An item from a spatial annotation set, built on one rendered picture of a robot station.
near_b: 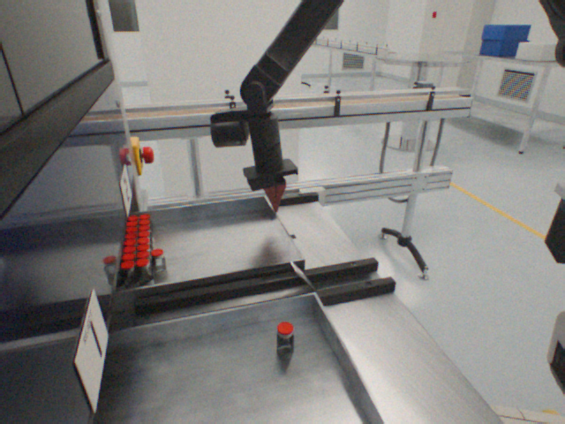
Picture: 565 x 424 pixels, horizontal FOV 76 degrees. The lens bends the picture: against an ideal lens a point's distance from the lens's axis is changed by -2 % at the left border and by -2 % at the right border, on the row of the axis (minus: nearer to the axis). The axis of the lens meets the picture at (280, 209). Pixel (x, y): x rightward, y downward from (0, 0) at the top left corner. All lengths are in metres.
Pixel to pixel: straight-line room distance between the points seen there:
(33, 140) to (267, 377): 0.36
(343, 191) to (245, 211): 1.08
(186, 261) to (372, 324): 0.34
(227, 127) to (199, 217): 0.22
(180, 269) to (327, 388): 0.33
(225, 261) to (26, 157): 0.45
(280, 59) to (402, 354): 0.49
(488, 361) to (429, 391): 1.36
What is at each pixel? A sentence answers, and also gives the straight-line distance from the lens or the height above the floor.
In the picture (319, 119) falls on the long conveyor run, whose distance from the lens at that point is 1.66.
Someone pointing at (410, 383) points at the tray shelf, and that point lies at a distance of 0.52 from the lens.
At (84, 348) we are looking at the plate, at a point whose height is 1.04.
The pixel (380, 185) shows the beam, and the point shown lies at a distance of 1.95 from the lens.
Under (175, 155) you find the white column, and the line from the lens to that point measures 2.22.
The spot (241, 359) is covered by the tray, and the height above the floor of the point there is 0.88.
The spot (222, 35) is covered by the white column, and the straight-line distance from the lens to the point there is 2.13.
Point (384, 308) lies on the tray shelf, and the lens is 0.60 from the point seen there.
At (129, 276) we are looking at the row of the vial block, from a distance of 0.63.
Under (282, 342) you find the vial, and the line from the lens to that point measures 0.49.
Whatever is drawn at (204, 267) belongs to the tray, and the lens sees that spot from 0.67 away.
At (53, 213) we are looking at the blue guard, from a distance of 0.31.
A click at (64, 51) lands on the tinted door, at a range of 0.48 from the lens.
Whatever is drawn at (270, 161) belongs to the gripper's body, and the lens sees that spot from 0.71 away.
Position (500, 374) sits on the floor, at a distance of 1.84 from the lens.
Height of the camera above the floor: 1.27
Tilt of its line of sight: 28 degrees down
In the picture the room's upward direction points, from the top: straight up
